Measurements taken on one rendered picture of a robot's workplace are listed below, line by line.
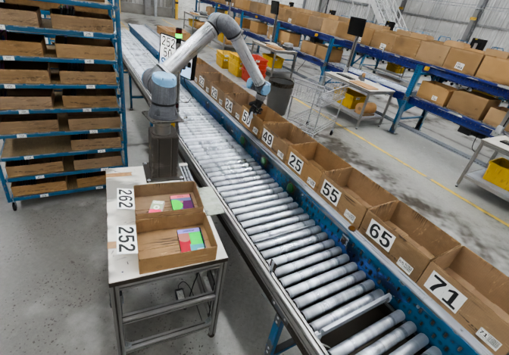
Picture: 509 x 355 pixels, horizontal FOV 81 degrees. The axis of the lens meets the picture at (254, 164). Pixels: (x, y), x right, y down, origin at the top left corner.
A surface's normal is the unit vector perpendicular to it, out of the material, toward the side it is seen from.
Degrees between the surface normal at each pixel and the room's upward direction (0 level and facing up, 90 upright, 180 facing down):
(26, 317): 0
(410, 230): 89
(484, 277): 90
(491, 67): 90
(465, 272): 89
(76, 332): 0
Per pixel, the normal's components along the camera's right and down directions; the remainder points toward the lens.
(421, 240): -0.86, 0.11
